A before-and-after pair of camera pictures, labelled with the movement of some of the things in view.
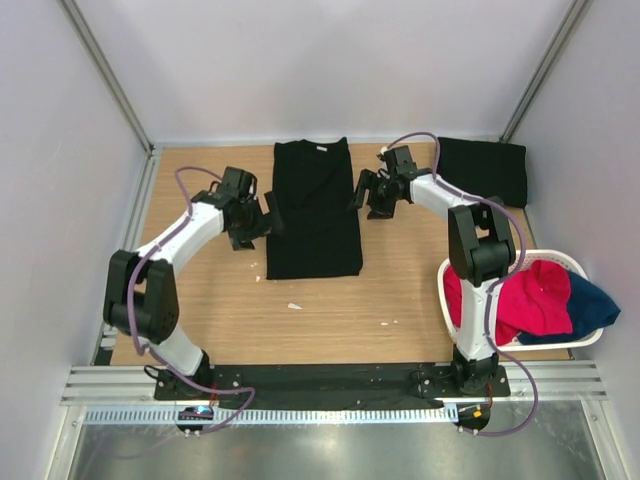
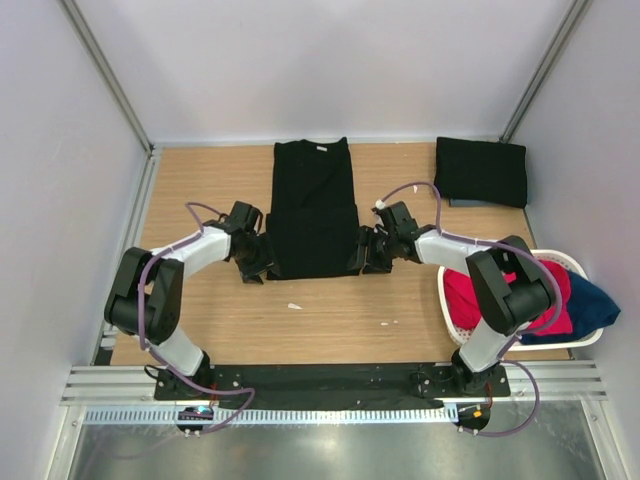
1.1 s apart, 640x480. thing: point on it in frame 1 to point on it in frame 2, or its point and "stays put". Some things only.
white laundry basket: [518, 262] stays put
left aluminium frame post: [107, 71] stays put
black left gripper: [267, 224] to [250, 272]
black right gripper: [379, 210] to [367, 237]
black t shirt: [320, 234] stays put
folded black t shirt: [485, 169] stays put
